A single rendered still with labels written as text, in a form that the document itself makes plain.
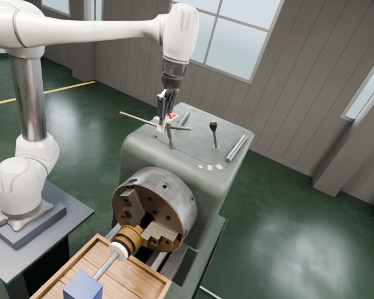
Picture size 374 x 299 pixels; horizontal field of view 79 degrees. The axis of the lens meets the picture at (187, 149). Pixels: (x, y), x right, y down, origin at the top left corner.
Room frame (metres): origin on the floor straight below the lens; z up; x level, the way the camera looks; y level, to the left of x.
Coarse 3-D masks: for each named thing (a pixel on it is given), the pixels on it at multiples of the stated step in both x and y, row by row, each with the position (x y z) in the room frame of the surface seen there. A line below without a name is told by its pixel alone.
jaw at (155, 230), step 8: (152, 224) 0.52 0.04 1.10; (160, 224) 0.53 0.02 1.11; (144, 232) 0.49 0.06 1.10; (152, 232) 0.49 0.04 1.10; (160, 232) 0.50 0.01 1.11; (168, 232) 0.51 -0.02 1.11; (176, 232) 0.52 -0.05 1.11; (144, 240) 0.46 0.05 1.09; (152, 240) 0.48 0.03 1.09; (160, 240) 0.49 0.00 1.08; (168, 240) 0.48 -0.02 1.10; (176, 240) 0.51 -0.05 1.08
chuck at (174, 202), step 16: (144, 176) 0.62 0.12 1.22; (160, 176) 0.63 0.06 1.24; (144, 192) 0.56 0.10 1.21; (160, 192) 0.55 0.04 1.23; (176, 192) 0.59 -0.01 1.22; (144, 208) 0.56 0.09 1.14; (160, 208) 0.54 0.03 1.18; (176, 208) 0.53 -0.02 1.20; (192, 208) 0.60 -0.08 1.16; (176, 224) 0.52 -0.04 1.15; (192, 224) 0.59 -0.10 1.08
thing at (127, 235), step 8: (136, 224) 0.50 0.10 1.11; (120, 232) 0.45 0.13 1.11; (128, 232) 0.46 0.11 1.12; (136, 232) 0.47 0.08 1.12; (112, 240) 0.43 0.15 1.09; (120, 240) 0.42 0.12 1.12; (128, 240) 0.43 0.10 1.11; (136, 240) 0.44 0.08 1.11; (128, 248) 0.41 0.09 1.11; (136, 248) 0.43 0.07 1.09; (128, 256) 0.40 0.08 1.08
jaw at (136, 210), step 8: (128, 184) 0.59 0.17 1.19; (128, 192) 0.55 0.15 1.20; (136, 192) 0.57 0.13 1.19; (128, 200) 0.53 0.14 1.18; (136, 200) 0.55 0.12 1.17; (128, 208) 0.52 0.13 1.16; (136, 208) 0.53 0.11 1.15; (128, 216) 0.51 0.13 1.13; (136, 216) 0.51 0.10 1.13; (128, 224) 0.48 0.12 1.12
